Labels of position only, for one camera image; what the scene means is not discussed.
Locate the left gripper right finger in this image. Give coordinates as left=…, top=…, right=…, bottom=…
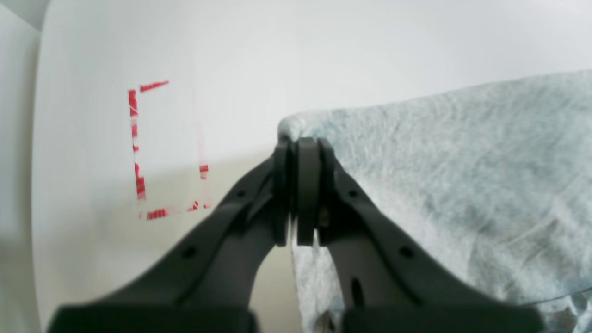
left=317, top=139, right=544, bottom=333

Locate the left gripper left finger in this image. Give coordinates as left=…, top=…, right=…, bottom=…
left=49, top=139, right=291, bottom=333

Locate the grey Hugging Face t-shirt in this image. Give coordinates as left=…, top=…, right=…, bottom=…
left=278, top=70, right=592, bottom=333

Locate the red tape rectangle marking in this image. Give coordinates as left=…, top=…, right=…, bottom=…
left=128, top=80, right=214, bottom=221

